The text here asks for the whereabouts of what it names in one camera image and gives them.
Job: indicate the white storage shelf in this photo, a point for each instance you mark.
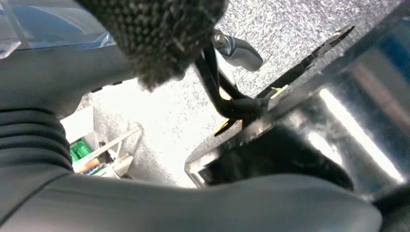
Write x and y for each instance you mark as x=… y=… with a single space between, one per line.
x=105 y=150

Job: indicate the green box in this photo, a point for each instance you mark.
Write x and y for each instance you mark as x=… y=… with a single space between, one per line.
x=80 y=150

